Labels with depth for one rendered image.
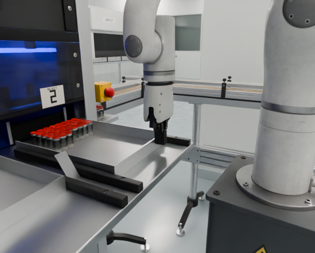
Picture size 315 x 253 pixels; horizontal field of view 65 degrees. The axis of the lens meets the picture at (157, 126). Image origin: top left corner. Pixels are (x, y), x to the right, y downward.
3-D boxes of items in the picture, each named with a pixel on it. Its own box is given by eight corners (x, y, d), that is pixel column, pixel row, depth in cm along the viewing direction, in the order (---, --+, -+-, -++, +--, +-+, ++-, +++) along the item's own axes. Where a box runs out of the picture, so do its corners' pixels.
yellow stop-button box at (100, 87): (87, 101, 99) (85, 83, 97) (99, 98, 105) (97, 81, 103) (102, 103, 96) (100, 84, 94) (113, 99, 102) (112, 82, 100)
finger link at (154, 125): (153, 96, 65) (161, 106, 70) (144, 122, 63) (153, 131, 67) (157, 96, 65) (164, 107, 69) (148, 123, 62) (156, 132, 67)
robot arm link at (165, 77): (153, 69, 71) (153, 80, 72) (137, 71, 63) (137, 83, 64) (180, 69, 67) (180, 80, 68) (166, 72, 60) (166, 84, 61)
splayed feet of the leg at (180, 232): (172, 234, 162) (173, 216, 158) (197, 195, 204) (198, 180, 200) (184, 238, 159) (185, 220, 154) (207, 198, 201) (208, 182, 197)
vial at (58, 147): (51, 152, 69) (49, 137, 68) (58, 150, 71) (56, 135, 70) (57, 154, 69) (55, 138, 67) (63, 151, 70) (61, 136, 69)
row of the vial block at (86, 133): (46, 151, 70) (44, 136, 69) (89, 132, 86) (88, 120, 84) (51, 152, 70) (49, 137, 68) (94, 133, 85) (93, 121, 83)
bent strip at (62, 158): (56, 178, 56) (53, 154, 54) (67, 173, 59) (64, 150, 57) (106, 196, 50) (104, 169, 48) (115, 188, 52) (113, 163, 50)
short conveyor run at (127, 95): (81, 129, 102) (77, 91, 97) (54, 124, 109) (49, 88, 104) (157, 99, 160) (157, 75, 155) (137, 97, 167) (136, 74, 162)
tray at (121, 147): (17, 152, 70) (14, 140, 69) (82, 127, 92) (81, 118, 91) (115, 180, 55) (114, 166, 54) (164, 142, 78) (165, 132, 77)
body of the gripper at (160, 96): (155, 76, 72) (156, 114, 75) (137, 80, 63) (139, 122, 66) (179, 77, 68) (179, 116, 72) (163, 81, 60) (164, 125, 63)
